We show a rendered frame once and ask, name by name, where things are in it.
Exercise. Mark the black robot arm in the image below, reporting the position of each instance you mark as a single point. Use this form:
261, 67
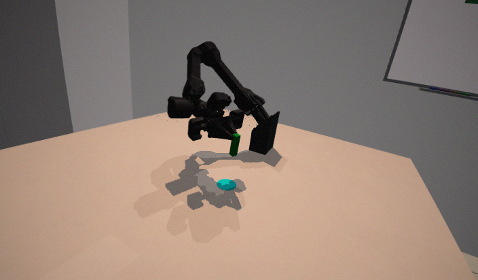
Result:
208, 54

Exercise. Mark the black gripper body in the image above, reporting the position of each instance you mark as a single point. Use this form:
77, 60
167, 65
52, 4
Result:
195, 125

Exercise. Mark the cyan circle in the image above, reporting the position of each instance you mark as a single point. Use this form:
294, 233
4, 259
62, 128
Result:
226, 184

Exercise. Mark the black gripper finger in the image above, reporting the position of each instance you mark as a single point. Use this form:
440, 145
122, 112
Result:
216, 130
229, 124

